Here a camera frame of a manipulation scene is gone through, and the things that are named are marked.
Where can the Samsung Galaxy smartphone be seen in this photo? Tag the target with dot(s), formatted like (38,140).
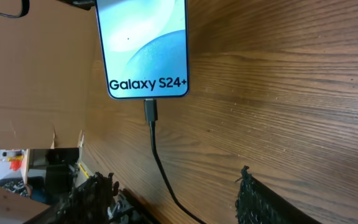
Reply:
(144,44)

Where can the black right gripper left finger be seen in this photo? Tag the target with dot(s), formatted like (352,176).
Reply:
(86,204)

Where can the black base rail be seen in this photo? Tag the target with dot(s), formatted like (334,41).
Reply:
(126,209)

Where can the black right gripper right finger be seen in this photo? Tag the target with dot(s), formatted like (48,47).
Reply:
(258,204)

